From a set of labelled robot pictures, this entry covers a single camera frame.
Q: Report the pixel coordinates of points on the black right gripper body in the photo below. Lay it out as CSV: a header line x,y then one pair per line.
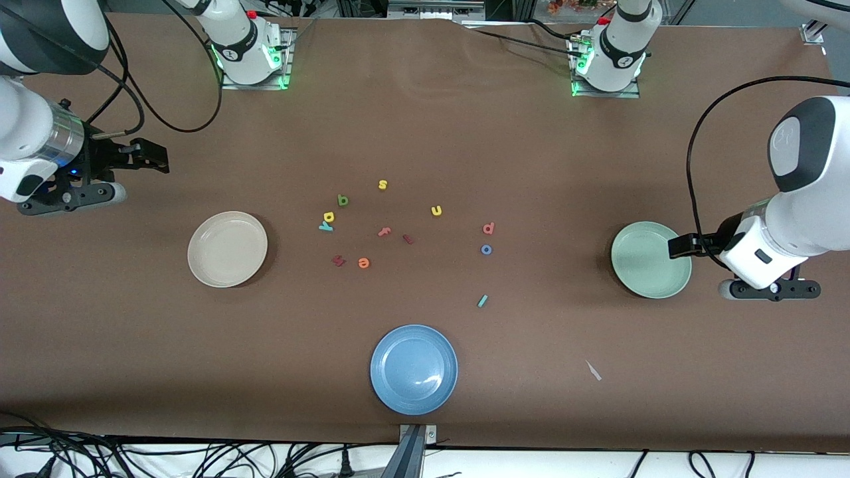
x,y
99,161

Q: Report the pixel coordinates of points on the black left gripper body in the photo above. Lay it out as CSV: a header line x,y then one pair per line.
x,y
718,241

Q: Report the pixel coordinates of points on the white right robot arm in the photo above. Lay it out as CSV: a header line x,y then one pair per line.
x,y
26,126

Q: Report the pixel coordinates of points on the pale green plate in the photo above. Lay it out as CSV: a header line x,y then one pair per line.
x,y
647,265

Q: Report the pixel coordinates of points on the beige brown plate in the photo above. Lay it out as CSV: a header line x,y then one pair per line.
x,y
227,249

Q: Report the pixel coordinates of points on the small white paper scrap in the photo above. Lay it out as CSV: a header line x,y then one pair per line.
x,y
593,370

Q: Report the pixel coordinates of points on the brown table cover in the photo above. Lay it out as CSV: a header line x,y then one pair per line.
x,y
465,133

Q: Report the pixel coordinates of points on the orange artificial leaves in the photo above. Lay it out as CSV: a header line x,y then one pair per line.
x,y
571,5

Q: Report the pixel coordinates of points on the blue plate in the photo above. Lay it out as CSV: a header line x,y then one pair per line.
x,y
414,369

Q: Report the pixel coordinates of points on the grey metal box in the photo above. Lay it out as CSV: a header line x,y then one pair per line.
x,y
435,9

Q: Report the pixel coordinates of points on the black power plug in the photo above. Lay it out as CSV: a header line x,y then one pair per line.
x,y
346,465

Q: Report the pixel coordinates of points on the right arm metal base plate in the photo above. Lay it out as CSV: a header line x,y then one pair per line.
x,y
287,63

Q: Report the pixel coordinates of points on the aluminium frame corner bracket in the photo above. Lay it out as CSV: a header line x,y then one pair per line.
x,y
811,33

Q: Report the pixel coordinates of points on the grey camera mount pole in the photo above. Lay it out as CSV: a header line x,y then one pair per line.
x,y
406,458

